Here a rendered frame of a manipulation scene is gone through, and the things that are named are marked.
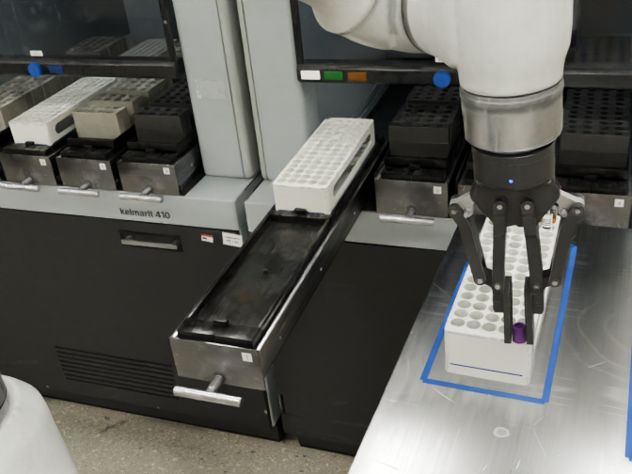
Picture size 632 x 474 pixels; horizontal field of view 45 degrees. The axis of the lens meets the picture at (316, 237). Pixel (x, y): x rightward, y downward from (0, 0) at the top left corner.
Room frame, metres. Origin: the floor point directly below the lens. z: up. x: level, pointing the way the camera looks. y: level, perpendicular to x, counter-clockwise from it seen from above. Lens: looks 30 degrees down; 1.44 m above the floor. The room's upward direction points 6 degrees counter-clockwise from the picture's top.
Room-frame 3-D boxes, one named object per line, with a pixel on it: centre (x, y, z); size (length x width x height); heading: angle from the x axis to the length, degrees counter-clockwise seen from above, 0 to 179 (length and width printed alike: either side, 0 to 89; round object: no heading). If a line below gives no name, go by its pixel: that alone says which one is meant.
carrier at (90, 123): (1.58, 0.44, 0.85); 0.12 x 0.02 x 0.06; 68
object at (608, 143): (1.20, -0.50, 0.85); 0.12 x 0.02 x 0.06; 67
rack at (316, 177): (1.29, -0.04, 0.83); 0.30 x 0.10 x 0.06; 158
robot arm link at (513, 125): (0.65, -0.19, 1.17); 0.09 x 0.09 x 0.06
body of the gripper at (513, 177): (0.65, -0.20, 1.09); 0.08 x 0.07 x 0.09; 71
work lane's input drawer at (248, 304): (1.12, 0.03, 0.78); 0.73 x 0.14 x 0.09; 158
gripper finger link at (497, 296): (0.66, -0.18, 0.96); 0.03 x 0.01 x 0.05; 71
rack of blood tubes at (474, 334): (0.82, -0.24, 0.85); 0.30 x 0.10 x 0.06; 156
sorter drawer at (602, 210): (1.41, -0.58, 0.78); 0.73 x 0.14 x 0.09; 158
